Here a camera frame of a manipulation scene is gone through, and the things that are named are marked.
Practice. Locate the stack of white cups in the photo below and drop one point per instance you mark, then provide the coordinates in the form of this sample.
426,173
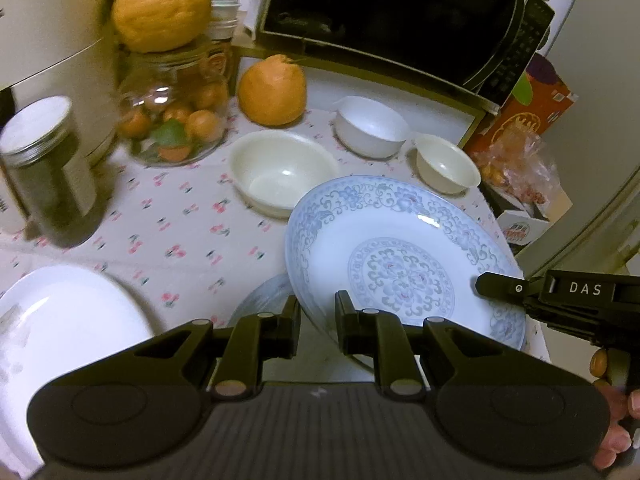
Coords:
224,19

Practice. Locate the right human hand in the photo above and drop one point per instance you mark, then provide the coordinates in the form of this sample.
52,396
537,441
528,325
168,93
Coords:
617,440

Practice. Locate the white Ganten cardboard box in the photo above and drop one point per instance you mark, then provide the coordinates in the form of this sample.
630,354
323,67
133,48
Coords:
523,223

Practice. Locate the large orange citrus on jar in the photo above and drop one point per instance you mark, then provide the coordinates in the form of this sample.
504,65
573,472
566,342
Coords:
149,26

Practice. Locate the tea jar with metal lid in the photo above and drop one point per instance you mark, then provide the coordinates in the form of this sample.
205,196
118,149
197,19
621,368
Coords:
40,148

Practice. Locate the large cream bowl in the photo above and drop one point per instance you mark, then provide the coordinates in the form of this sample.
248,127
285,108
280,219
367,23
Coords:
273,169

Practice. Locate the white bowl with spout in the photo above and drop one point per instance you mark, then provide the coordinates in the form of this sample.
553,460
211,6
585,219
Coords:
369,128

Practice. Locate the white floral plate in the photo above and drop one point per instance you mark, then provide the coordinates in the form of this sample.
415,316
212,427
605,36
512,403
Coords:
55,320

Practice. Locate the small cream bowl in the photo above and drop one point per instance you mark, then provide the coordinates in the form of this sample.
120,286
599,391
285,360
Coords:
443,166

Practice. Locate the glass jar of kumquats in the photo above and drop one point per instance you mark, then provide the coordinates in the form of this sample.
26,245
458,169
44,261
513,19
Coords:
173,106

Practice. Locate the white Changhong air fryer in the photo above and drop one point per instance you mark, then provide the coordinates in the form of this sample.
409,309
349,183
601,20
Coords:
63,48

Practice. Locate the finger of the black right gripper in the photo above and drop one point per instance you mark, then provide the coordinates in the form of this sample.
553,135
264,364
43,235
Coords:
505,288

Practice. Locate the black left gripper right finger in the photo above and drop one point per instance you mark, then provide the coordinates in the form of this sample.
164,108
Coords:
391,345

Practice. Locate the white refrigerator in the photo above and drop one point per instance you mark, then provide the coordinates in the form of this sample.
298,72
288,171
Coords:
594,47

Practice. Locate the plastic bag of snacks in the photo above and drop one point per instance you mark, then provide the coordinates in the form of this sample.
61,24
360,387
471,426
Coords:
519,164

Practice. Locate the red gift box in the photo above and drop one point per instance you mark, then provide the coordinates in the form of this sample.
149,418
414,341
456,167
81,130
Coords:
547,99

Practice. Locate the blue patterned porcelain plate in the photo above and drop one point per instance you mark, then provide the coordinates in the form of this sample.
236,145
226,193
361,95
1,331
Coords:
399,248

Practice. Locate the orange citrus on table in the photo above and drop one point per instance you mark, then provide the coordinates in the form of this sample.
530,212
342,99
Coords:
273,92

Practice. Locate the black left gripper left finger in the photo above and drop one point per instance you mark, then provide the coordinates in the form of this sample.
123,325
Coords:
242,350

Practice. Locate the black microwave oven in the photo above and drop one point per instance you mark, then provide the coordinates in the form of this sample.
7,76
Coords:
473,50

